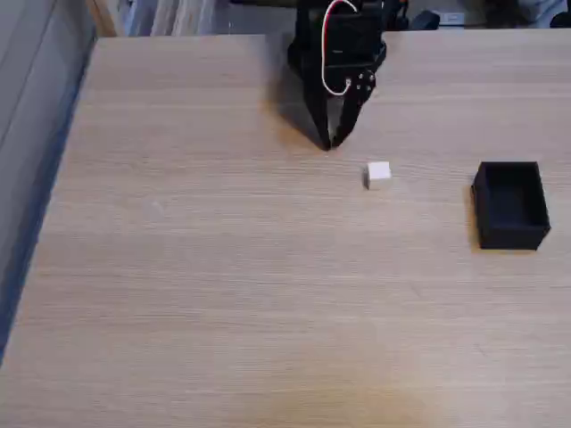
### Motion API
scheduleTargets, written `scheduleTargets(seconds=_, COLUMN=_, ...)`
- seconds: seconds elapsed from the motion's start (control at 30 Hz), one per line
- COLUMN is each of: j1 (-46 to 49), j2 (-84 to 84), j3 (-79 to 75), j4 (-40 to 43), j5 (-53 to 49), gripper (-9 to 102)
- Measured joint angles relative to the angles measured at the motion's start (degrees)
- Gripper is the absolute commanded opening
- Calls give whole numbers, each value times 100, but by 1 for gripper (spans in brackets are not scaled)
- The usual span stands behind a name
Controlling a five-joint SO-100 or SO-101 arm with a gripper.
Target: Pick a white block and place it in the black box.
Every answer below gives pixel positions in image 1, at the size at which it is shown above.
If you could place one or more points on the white cube block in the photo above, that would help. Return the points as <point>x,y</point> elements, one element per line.
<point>378,175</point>

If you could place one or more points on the black open box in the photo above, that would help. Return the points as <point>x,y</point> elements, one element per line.
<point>508,209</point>

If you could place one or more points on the white folded panels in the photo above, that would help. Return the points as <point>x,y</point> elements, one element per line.
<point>187,17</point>

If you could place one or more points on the pale wooden frame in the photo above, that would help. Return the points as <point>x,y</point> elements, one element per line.
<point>103,18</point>

